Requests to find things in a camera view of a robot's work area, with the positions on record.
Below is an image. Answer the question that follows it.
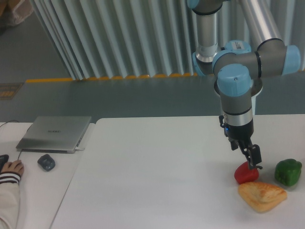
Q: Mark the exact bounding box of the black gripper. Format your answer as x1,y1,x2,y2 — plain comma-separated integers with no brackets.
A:
224,120,263,170

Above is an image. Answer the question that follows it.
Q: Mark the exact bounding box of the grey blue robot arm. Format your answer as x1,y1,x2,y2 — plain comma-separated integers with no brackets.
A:
187,0,301,169

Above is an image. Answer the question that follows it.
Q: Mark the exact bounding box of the white striped sleeve forearm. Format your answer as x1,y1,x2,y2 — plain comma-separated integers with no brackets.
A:
0,172,21,229

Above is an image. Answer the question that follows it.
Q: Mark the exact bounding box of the red bell pepper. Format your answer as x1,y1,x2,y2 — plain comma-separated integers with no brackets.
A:
234,162,259,184

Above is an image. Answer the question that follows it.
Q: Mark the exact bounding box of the green bell pepper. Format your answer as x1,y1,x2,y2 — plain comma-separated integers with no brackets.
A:
274,158,302,187

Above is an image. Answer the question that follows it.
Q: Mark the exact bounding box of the person's hand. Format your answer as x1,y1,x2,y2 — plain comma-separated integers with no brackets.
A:
1,160,24,177

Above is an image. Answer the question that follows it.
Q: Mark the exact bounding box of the triangular baked pastry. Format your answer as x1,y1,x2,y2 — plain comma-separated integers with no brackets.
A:
238,182,287,213

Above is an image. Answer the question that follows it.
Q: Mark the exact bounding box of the corrugated white partition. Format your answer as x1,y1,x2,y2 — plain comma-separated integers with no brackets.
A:
31,0,305,80

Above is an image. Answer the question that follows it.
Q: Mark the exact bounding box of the silver closed laptop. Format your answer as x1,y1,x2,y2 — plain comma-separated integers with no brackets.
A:
16,116,92,153

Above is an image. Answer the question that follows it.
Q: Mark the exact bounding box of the dark grey 3D mouse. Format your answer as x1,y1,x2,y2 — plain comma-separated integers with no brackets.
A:
37,154,56,172

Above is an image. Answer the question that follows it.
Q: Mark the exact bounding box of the black keyboard edge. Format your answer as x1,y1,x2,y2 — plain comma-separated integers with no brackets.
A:
0,155,9,172

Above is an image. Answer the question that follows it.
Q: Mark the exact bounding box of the black gripper cable connector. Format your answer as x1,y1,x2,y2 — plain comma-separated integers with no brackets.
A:
219,115,225,128

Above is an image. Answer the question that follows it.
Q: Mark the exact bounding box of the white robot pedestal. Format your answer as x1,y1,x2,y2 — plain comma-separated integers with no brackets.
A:
251,94,257,115

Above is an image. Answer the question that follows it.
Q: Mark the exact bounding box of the grey cable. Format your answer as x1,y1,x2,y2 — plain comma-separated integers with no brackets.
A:
0,119,23,161

